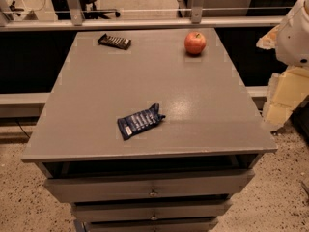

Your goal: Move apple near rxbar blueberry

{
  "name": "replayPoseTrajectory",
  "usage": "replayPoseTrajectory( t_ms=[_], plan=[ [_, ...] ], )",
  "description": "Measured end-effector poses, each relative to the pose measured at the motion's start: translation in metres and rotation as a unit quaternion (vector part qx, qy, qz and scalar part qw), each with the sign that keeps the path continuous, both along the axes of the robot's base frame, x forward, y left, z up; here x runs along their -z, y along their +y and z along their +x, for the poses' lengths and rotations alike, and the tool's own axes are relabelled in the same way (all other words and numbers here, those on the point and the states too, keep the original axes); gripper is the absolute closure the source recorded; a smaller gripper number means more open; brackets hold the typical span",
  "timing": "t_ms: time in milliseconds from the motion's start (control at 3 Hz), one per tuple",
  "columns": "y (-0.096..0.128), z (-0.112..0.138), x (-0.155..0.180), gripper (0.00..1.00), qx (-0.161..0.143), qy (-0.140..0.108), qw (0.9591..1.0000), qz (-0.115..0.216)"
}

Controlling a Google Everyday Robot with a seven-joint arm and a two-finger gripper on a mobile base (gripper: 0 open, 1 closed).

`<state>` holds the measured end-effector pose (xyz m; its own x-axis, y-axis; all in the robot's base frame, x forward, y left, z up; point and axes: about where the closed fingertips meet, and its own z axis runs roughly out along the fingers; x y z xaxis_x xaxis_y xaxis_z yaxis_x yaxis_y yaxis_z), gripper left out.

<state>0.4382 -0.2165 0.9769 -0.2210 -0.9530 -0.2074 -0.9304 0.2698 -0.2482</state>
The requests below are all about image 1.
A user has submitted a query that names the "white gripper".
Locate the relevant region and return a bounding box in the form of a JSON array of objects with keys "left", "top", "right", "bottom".
[{"left": 256, "top": 25, "right": 309, "bottom": 128}]

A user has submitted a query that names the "red apple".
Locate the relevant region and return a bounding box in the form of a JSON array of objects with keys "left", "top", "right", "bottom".
[{"left": 184, "top": 32, "right": 206, "bottom": 55}]

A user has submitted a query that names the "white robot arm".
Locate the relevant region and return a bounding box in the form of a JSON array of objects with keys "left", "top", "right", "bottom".
[{"left": 256, "top": 0, "right": 309, "bottom": 131}]

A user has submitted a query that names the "blue rxbar wrapper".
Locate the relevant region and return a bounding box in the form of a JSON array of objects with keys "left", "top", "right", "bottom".
[{"left": 117, "top": 103, "right": 165, "bottom": 140}]

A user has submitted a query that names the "grey drawer cabinet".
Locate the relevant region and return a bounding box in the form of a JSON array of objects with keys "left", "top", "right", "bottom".
[{"left": 22, "top": 29, "right": 276, "bottom": 232}]

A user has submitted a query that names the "dark chocolate snack bar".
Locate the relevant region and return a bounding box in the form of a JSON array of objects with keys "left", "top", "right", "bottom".
[{"left": 98, "top": 34, "right": 131, "bottom": 50}]

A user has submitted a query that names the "middle grey drawer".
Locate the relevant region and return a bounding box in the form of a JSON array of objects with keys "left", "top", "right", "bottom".
[{"left": 72, "top": 199, "right": 232, "bottom": 222}]

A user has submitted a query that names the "grey drawer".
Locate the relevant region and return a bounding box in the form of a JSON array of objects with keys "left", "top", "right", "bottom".
[
  {"left": 86, "top": 217, "right": 218, "bottom": 232},
  {"left": 72, "top": 199, "right": 232, "bottom": 222},
  {"left": 44, "top": 169, "right": 254, "bottom": 203}
]

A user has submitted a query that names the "bottom grey drawer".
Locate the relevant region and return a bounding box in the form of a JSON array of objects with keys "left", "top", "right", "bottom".
[{"left": 86, "top": 217, "right": 218, "bottom": 232}]

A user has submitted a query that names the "top grey drawer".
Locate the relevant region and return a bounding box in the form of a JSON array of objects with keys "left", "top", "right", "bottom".
[{"left": 44, "top": 169, "right": 254, "bottom": 203}]

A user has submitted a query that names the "metal railing frame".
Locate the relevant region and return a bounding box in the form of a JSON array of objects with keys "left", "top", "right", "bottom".
[{"left": 1, "top": 0, "right": 296, "bottom": 32}]

